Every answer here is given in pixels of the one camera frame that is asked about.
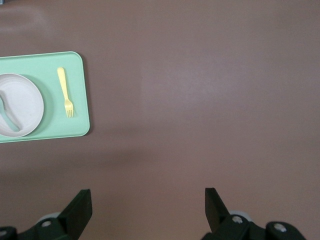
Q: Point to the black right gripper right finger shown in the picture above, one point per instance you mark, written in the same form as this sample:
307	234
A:
225	227

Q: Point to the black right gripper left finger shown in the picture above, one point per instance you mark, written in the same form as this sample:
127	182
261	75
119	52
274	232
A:
67	225

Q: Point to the round cream plate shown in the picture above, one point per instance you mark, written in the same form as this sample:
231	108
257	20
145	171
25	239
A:
25	100

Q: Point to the yellow plastic fork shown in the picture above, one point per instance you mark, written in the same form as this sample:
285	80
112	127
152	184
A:
63	85

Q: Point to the pale green plastic spoon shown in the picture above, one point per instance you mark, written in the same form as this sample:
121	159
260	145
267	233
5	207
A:
7	117

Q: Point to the light green rectangular tray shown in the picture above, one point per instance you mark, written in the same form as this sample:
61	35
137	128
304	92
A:
50	62

